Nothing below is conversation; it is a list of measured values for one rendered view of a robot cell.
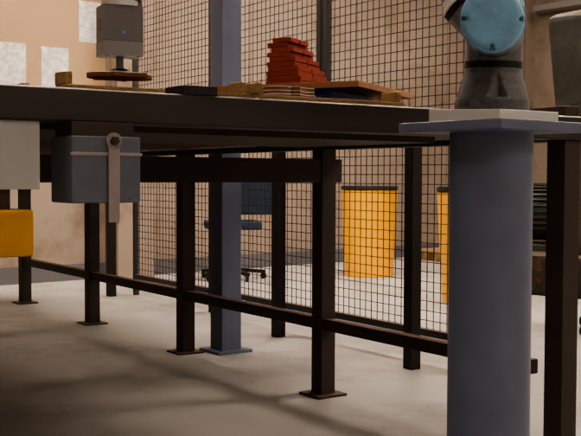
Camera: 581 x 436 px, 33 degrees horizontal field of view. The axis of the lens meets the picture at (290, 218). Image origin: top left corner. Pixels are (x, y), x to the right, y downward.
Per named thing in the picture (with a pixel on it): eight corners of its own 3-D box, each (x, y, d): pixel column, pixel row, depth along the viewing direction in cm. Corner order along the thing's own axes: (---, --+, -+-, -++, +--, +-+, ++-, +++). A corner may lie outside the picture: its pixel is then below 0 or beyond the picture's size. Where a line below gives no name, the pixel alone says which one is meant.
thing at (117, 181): (145, 221, 181) (144, 122, 180) (73, 223, 173) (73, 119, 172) (118, 219, 190) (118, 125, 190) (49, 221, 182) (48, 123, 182)
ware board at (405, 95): (413, 99, 333) (413, 93, 333) (358, 86, 288) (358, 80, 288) (280, 103, 355) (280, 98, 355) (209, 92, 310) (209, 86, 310)
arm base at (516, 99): (544, 112, 203) (545, 62, 202) (500, 108, 193) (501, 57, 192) (484, 112, 214) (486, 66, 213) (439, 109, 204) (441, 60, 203)
